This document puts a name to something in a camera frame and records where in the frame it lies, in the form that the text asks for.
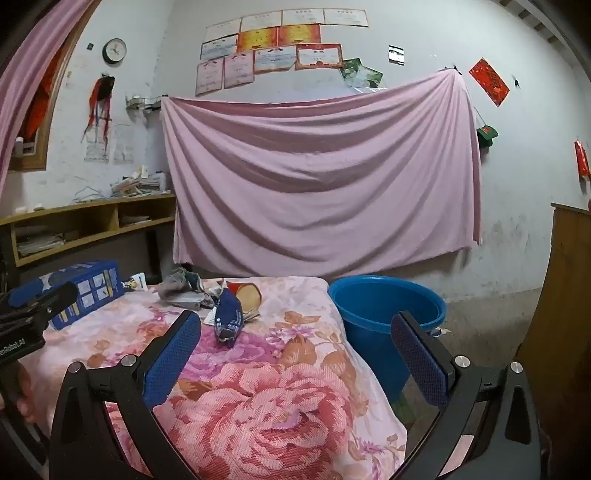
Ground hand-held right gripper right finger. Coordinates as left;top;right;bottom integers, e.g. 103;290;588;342
390;311;543;480

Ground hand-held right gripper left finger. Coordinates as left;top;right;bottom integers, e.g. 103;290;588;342
48;310;202;480

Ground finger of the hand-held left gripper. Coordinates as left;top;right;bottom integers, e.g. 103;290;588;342
8;281;79;324

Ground blue plastic bucket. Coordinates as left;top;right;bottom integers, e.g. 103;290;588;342
329;276;448;404

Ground dark blue packet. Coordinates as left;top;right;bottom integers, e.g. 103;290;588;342
213;286;245;348

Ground red snack packet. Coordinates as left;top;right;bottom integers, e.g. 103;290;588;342
226;281;262;315

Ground person's left hand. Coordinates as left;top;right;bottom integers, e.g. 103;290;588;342
16;366;38;425

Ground blue printed box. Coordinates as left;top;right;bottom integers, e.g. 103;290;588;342
39;260;125;330

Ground stack of papers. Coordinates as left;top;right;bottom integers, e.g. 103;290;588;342
16;228;65;257

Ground crumpled grey cloth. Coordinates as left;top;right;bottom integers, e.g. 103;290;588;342
158;268;218;311

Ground wooden shelf unit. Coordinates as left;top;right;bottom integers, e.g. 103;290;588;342
0;194;177;268

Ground black table leg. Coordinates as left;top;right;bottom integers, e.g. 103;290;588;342
145;228;161;278

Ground floral pink blanket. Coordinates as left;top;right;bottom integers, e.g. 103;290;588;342
18;276;409;480

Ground stack of books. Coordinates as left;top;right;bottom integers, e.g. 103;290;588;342
110;166;168;199

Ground white paper notice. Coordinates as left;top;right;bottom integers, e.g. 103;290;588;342
84;122;112;162
113;122;134;163

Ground wooden cabinet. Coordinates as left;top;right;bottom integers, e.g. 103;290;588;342
515;202;591;416

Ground red cloth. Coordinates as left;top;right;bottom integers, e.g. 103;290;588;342
25;46;63;141

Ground pink hanging sheet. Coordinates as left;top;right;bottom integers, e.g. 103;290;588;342
161;69;483;280

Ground pink curtain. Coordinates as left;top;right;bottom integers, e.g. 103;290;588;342
0;0;100;185

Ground red black tassel decoration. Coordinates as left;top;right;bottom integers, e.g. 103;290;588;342
83;75;116;139

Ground green cap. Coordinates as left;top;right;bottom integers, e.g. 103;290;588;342
476;124;499;149

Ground red hanging packet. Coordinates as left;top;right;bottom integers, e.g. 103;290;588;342
574;140;591;177

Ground white cable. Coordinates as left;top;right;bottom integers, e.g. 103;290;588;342
71;185;112;204

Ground wooden window frame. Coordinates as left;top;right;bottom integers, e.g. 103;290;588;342
9;28;77;172

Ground small wall rack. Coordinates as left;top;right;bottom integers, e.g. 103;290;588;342
126;95;162;114

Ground round wall clock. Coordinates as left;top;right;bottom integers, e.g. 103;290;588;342
102;38;127;65

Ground red wall poster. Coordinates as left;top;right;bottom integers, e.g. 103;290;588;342
468;58;510;108

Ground green wall photos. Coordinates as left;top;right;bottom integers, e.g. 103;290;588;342
341;58;384;89

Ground group of wall certificates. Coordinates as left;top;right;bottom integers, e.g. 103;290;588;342
195;8;370;97

